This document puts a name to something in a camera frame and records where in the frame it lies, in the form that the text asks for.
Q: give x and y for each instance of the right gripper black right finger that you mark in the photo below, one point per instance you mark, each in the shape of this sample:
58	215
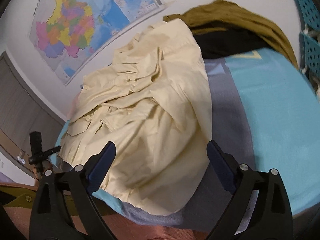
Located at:
259	207

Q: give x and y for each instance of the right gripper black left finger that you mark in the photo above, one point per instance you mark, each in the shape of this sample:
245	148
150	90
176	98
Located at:
50	218

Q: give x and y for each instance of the cream jacket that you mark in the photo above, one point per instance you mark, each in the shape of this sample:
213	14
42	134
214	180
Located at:
154	103

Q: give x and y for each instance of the grey wooden door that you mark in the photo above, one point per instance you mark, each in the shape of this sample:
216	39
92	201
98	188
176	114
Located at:
23	112

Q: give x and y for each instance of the teal grey bed sheet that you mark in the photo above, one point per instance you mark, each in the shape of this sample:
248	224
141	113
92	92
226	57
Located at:
265	114

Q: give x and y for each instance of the black garment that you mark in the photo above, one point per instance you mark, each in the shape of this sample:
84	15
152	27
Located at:
233	41

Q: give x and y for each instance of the olive brown garment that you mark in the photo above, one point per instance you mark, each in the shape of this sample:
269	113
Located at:
224	15

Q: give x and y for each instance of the teal plastic storage rack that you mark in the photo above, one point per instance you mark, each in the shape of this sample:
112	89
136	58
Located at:
309	41

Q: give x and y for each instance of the colourful wall map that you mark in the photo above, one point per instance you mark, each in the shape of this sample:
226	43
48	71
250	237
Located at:
67	33

